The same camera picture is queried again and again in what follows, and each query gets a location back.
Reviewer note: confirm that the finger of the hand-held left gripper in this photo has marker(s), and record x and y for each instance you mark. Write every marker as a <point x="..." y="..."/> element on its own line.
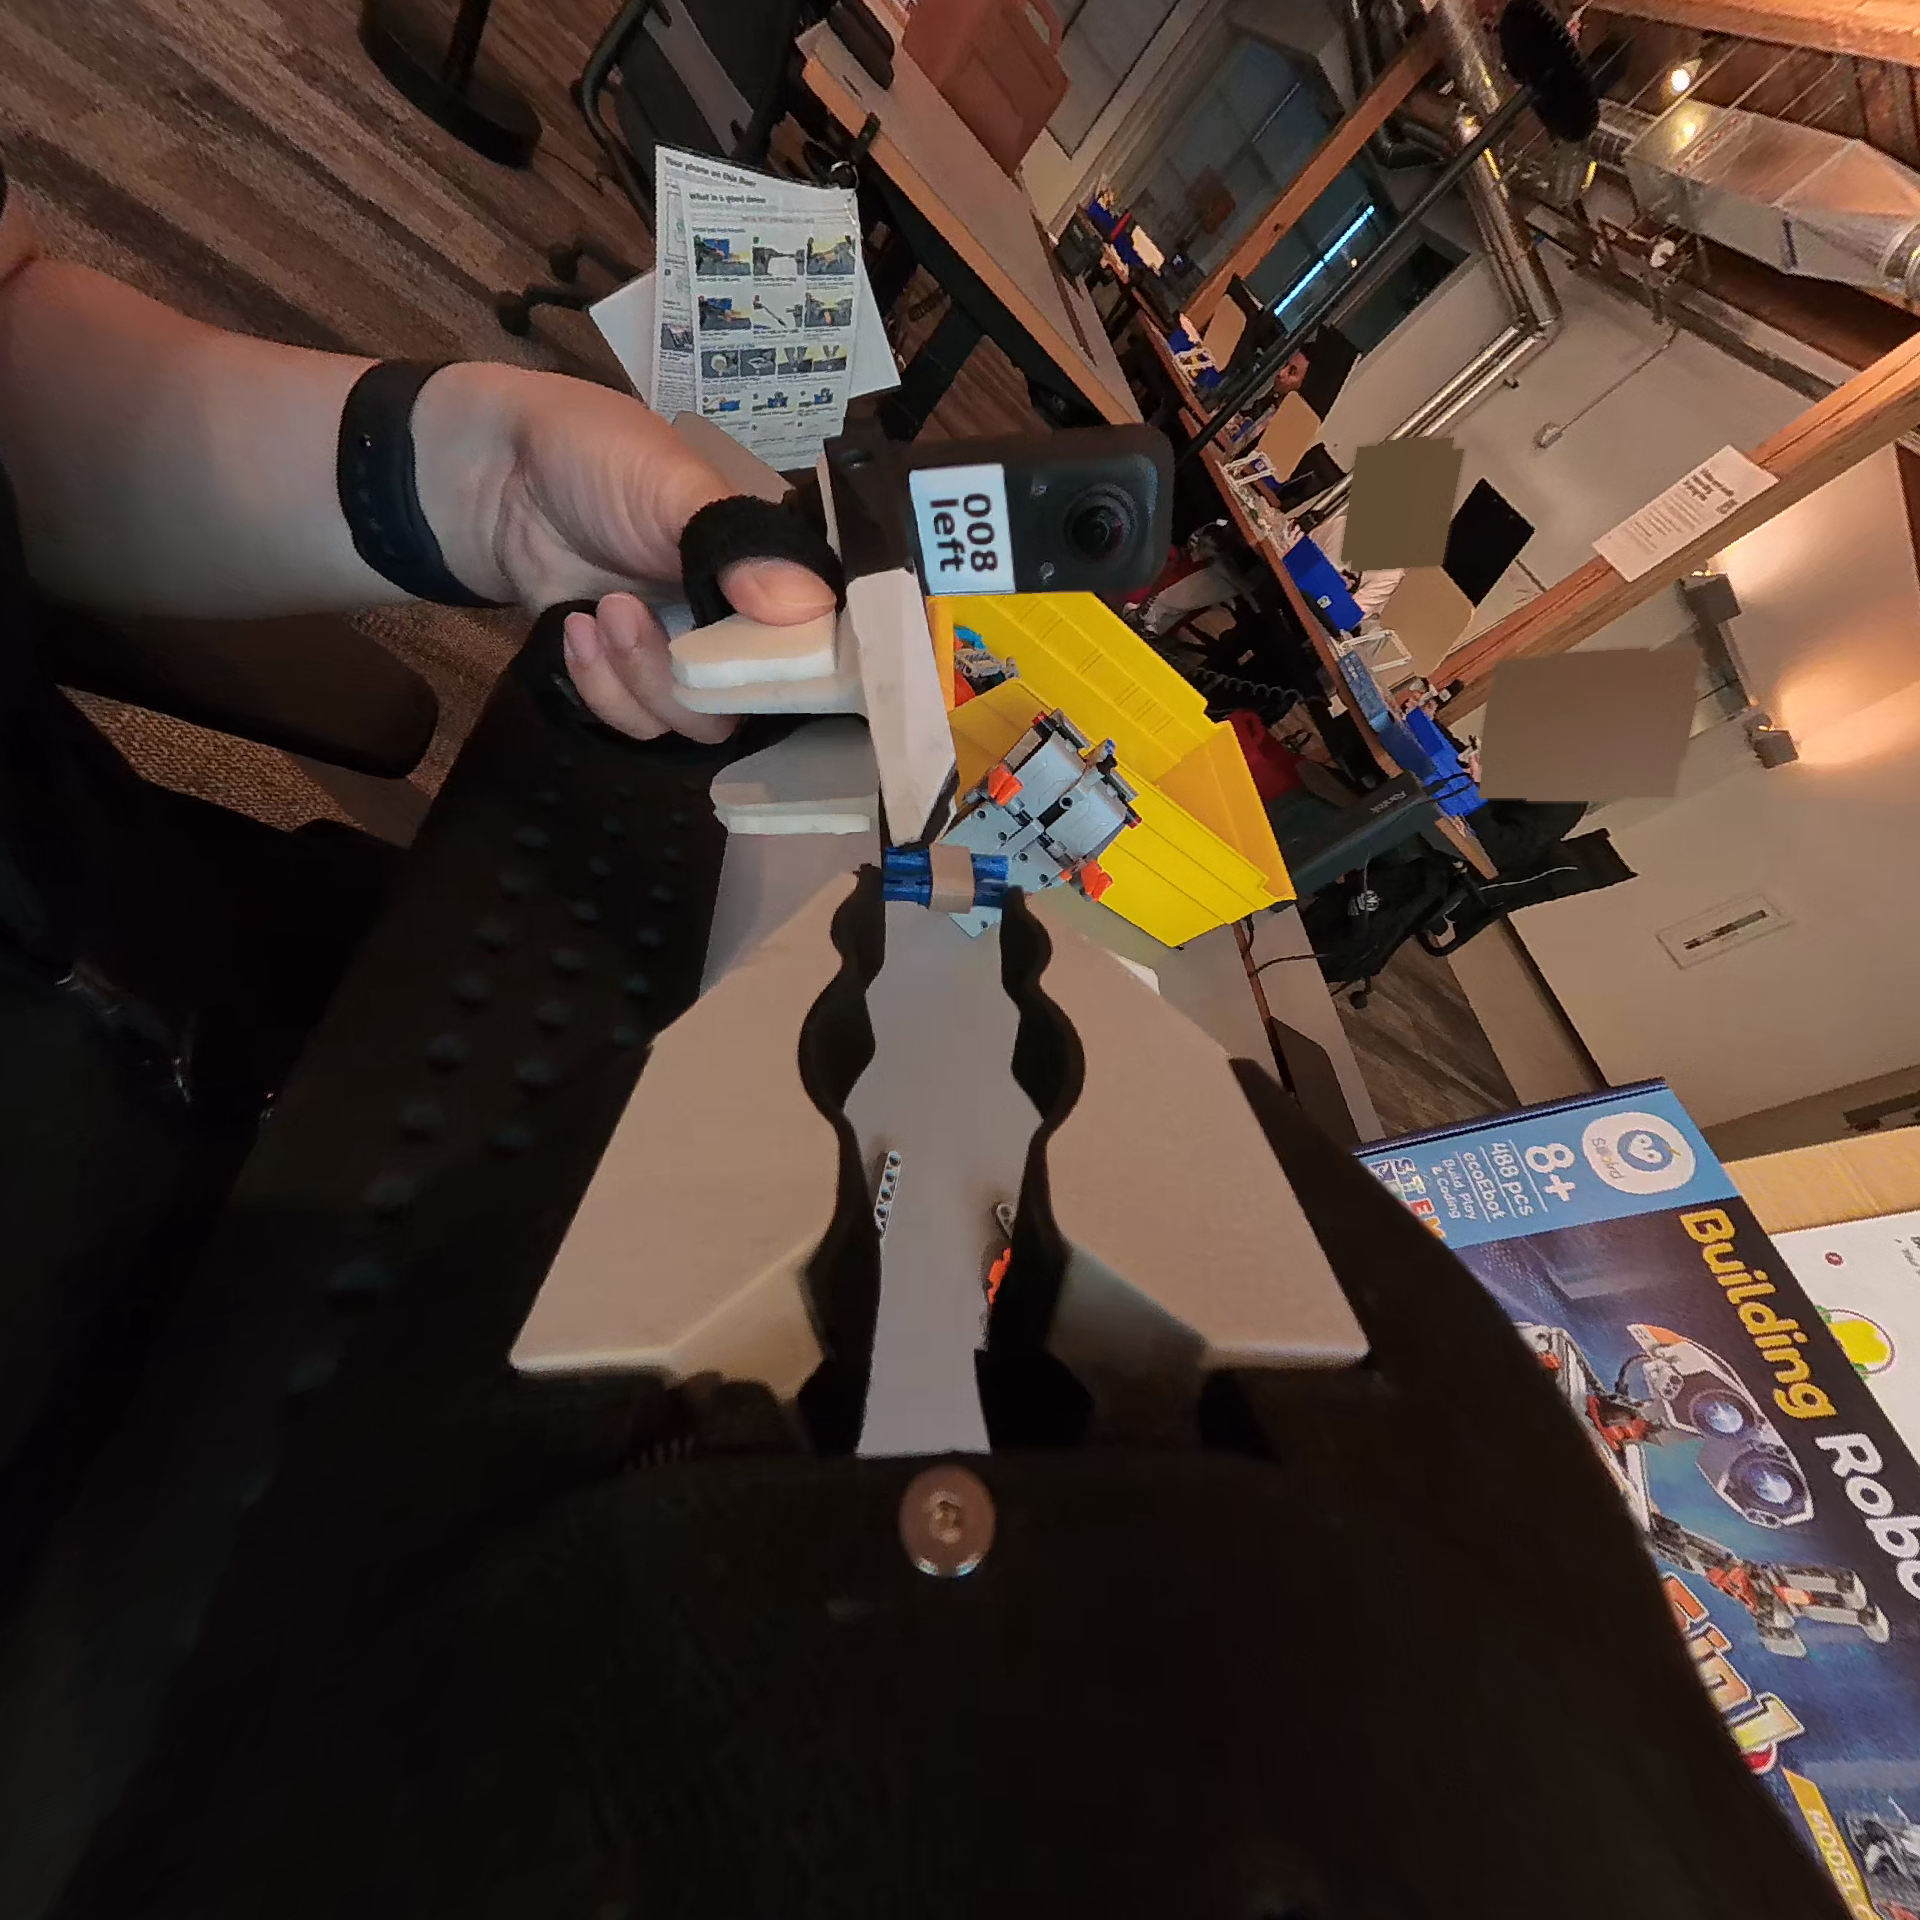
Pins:
<point x="906" y="708"/>

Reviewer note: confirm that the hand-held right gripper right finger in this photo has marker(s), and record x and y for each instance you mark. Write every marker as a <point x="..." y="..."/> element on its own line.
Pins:
<point x="1200" y="1233"/>

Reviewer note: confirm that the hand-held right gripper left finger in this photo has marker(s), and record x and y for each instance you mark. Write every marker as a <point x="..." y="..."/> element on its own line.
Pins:
<point x="675" y="1233"/>

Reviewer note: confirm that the grey connector with blue pins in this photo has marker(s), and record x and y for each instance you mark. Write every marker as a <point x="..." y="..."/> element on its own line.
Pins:
<point x="946" y="886"/>

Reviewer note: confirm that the wood-edged desk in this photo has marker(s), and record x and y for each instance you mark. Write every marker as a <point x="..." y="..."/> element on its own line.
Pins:
<point x="975" y="228"/>

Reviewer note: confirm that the person's left hand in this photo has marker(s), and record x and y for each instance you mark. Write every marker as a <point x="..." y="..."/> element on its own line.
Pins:
<point x="555" y="480"/>

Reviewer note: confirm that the grey orange toy robot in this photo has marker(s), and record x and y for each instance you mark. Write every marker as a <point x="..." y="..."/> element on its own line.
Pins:
<point x="1033" y="817"/>

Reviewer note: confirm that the orange toy wheel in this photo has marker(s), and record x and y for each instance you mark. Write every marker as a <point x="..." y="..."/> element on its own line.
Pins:
<point x="1000" y="1273"/>

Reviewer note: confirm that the yellow plastic bin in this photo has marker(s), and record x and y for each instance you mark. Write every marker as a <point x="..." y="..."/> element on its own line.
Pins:
<point x="1188" y="842"/>

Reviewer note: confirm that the black perforated panel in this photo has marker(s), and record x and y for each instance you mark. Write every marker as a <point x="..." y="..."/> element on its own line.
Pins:
<point x="527" y="960"/>

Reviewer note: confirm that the printed instruction sheet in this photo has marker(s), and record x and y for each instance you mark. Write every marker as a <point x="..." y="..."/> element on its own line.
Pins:
<point x="765" y="301"/>

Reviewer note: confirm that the black computer monitor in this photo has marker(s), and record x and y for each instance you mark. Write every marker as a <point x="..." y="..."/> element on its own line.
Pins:
<point x="1382" y="824"/>

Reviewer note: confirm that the brown bag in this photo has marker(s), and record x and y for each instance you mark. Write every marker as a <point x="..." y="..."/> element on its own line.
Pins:
<point x="982" y="63"/>

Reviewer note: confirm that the white paper sheet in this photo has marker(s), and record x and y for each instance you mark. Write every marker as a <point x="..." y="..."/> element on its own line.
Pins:
<point x="625" y="322"/>

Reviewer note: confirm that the blue toy kit box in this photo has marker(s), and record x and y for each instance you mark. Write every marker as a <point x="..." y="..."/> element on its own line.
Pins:
<point x="1650" y="1425"/>

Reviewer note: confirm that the black jacket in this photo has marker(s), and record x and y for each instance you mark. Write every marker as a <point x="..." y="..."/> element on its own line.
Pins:
<point x="1551" y="864"/>

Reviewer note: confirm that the black wristband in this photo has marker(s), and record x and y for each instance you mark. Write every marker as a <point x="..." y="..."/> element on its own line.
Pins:
<point x="389" y="495"/>

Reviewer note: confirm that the dark chair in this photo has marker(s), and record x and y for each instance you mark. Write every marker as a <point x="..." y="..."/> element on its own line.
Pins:
<point x="273" y="692"/>

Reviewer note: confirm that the black round-base stand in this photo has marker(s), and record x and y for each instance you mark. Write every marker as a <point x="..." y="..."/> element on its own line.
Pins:
<point x="451" y="118"/>

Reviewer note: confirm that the white wall notice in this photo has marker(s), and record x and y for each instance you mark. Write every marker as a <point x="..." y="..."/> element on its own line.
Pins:
<point x="1679" y="509"/>

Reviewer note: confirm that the silver metal duct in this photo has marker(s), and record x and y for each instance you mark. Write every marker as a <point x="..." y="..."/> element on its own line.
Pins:
<point x="1772" y="194"/>

